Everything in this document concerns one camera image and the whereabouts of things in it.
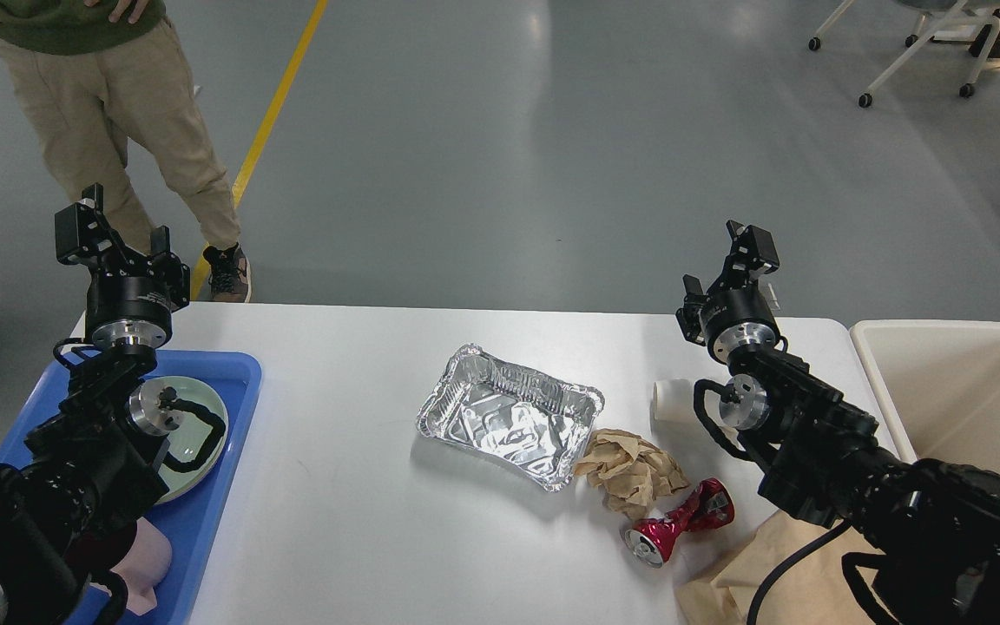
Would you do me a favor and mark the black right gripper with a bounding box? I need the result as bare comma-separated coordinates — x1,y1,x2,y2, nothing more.
677,221,782,352

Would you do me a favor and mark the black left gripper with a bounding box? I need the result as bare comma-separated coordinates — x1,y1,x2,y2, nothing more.
53,183,191,348

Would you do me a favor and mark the mint green plate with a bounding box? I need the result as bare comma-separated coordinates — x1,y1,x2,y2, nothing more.
130,376,227,503

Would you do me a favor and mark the pink mug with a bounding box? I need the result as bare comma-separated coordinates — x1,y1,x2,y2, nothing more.
84,517,172,616

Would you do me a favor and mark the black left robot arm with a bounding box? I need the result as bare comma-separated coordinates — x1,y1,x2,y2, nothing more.
0,183,226,624

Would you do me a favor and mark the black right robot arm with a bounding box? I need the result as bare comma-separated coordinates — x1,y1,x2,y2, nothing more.
677,220,1000,624

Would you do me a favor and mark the white paper cup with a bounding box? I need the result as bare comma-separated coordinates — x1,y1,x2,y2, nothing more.
650,378,698,424

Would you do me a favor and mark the person in khaki trousers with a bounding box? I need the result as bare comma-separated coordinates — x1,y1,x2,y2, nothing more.
0,1,253,302

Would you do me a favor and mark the crumpled brown paper ball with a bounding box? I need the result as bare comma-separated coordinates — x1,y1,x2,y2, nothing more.
573,428,692,521

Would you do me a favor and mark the crushed red can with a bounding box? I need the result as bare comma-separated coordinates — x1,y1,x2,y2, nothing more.
622,477,735,567

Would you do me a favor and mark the aluminium foil tray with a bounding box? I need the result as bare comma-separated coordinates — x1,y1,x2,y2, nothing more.
416,344,606,493

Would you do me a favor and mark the blue plastic tray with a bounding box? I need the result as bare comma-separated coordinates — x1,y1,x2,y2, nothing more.
0,349,261,624

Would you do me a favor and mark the beige plastic bin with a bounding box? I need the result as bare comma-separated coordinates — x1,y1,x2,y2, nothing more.
851,319,1000,474

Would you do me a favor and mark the white chair base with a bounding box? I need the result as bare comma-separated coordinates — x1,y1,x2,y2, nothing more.
857,1,1000,109

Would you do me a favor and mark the brown paper bag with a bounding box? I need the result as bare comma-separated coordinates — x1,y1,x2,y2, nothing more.
677,511,880,624

